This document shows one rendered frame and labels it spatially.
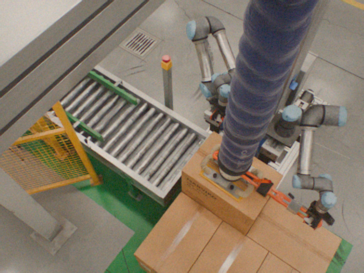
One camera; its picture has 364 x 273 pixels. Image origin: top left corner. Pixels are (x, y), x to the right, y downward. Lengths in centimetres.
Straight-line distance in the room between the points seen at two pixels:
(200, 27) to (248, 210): 125
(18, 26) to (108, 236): 314
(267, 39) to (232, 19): 354
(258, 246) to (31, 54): 262
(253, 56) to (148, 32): 334
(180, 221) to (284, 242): 79
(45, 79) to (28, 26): 6
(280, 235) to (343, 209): 101
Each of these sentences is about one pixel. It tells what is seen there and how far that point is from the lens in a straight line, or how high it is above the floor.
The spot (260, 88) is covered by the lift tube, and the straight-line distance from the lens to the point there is 155.
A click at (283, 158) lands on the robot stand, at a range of 357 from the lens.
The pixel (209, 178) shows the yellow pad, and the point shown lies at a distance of 255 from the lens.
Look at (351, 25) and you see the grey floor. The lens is 521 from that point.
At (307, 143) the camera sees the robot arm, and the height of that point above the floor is 151.
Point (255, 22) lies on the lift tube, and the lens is 134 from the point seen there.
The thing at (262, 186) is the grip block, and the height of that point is 109.
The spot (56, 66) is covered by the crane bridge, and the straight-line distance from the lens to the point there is 43.
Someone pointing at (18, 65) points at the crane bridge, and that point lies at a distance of 40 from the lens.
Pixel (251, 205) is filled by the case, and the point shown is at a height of 94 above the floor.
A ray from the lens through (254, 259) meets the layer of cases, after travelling 287.
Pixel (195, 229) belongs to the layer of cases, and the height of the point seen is 54.
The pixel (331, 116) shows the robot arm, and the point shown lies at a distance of 217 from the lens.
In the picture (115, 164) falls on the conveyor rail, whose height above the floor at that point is 60.
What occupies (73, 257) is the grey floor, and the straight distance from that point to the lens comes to 351.
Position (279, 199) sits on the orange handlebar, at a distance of 244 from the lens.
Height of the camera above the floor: 331
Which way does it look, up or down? 61 degrees down
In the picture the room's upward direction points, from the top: straight up
